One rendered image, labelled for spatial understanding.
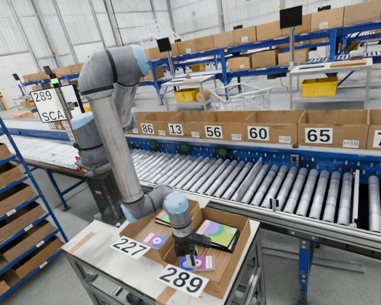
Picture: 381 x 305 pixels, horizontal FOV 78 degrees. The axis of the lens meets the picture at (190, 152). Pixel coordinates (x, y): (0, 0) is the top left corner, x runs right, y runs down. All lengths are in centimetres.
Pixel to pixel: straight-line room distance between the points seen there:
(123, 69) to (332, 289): 189
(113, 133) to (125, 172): 16
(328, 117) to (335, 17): 428
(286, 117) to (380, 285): 131
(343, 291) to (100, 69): 196
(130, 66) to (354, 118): 160
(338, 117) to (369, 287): 117
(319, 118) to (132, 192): 153
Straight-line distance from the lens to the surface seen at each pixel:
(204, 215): 139
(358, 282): 218
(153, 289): 121
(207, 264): 119
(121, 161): 93
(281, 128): 181
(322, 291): 208
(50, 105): 256
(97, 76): 88
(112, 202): 155
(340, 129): 176
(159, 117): 273
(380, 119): 205
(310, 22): 622
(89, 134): 142
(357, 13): 615
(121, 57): 91
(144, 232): 146
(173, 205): 93
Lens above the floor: 168
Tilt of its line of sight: 25 degrees down
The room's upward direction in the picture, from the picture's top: 12 degrees counter-clockwise
